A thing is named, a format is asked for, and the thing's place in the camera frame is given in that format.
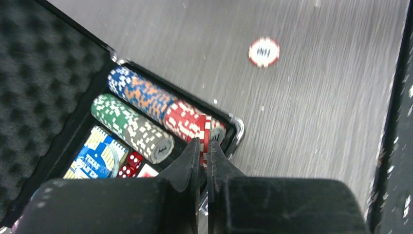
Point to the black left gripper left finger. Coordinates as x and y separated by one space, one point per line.
164 204

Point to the black poker set case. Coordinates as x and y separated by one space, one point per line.
51 69

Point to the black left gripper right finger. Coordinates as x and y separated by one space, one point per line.
238 204

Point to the blue playing card deck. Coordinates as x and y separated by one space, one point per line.
101 156

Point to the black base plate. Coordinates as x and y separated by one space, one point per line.
391 209

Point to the red 100 poker chip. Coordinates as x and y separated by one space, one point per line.
264 52
204 136

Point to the red playing card deck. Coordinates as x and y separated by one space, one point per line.
147 171

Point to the red dice in case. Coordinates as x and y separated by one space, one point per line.
130 168

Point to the green white chip stack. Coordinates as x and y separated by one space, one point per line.
149 140

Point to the blue red chip stack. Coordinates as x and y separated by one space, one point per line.
176 115

